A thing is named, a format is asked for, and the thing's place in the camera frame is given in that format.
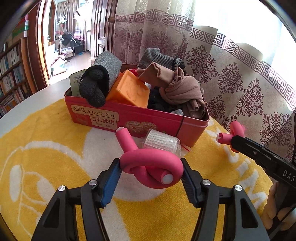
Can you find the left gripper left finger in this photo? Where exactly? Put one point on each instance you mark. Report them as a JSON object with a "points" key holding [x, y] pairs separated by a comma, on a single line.
{"points": [[59, 222]]}

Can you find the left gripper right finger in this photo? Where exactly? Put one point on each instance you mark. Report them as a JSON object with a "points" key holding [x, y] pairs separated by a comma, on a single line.
{"points": [[241, 220]]}

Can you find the beige pink cloth bundle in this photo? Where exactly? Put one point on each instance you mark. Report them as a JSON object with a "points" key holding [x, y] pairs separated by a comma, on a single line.
{"points": [[176, 88]]}

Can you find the grey black sock roll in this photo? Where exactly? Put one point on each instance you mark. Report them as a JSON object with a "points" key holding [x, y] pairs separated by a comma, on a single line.
{"points": [[98, 79]]}

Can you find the yellow cardboard box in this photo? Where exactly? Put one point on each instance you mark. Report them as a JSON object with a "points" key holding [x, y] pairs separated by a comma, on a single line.
{"points": [[75, 81]]}

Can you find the orange ribbed cube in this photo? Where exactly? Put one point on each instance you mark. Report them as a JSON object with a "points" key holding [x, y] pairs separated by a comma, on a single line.
{"points": [[129, 90]]}

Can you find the black fuzzy sock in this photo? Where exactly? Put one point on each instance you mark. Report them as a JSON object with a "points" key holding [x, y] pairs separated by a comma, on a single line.
{"points": [[156, 102]]}

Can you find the right hand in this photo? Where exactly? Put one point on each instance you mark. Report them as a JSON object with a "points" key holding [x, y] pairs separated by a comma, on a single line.
{"points": [[270, 212]]}

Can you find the yellow white towel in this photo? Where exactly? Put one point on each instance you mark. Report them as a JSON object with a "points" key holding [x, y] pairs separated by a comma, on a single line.
{"points": [[47, 149]]}

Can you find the red biscuit tin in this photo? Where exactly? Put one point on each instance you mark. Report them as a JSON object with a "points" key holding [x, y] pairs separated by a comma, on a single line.
{"points": [[138, 120]]}

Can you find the purple patterned curtain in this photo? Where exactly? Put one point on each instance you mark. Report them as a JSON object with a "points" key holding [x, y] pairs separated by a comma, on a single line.
{"points": [[240, 52]]}

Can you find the large wooden bookshelf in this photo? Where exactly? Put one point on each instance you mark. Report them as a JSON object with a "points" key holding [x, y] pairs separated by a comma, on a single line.
{"points": [[17, 82]]}

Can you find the wooden door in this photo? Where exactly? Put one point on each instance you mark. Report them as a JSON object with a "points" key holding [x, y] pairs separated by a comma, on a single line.
{"points": [[102, 27]]}

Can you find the stacked boxes on shelf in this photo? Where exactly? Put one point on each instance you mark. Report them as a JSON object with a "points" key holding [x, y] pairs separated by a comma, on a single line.
{"points": [[21, 29]]}

